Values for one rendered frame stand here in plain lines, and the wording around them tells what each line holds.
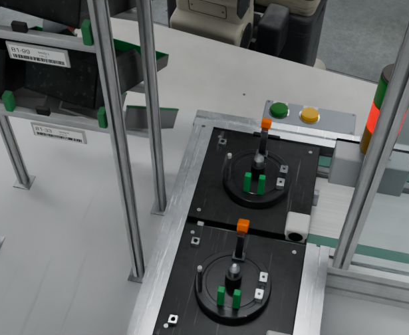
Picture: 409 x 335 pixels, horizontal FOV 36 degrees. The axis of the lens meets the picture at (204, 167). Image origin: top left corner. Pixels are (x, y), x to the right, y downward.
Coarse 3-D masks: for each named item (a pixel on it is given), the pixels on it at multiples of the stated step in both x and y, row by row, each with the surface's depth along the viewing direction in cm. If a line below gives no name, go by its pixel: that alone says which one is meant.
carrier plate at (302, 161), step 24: (216, 144) 138; (240, 144) 138; (288, 144) 138; (216, 168) 134; (312, 168) 134; (216, 192) 130; (288, 192) 130; (312, 192) 130; (192, 216) 126; (216, 216) 126; (240, 216) 126; (264, 216) 126; (288, 240) 125
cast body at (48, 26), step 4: (44, 20) 117; (44, 24) 118; (48, 24) 117; (52, 24) 117; (56, 24) 117; (60, 24) 116; (44, 28) 118; (48, 28) 118; (52, 28) 117; (56, 28) 117; (60, 28) 117; (64, 28) 117; (48, 32) 118; (52, 32) 118; (72, 32) 120; (76, 36) 122
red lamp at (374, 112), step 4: (372, 104) 92; (372, 108) 92; (376, 108) 91; (372, 112) 92; (376, 112) 91; (368, 116) 94; (372, 116) 92; (376, 116) 92; (368, 120) 94; (372, 120) 93; (368, 124) 94; (372, 124) 93; (368, 128) 95; (372, 128) 94
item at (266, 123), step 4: (264, 120) 128; (268, 120) 128; (264, 124) 128; (268, 124) 128; (264, 128) 128; (268, 128) 128; (264, 132) 127; (268, 132) 130; (264, 136) 130; (260, 140) 131; (264, 140) 130; (260, 144) 131; (264, 144) 131; (260, 148) 132; (264, 148) 131; (260, 152) 132; (264, 152) 132
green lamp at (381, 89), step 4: (380, 76) 88; (380, 80) 88; (380, 84) 88; (384, 84) 87; (376, 88) 90; (380, 88) 88; (384, 88) 87; (376, 92) 90; (380, 92) 88; (384, 92) 88; (376, 96) 90; (380, 96) 89; (376, 100) 90; (380, 100) 89; (376, 104) 90; (380, 104) 90
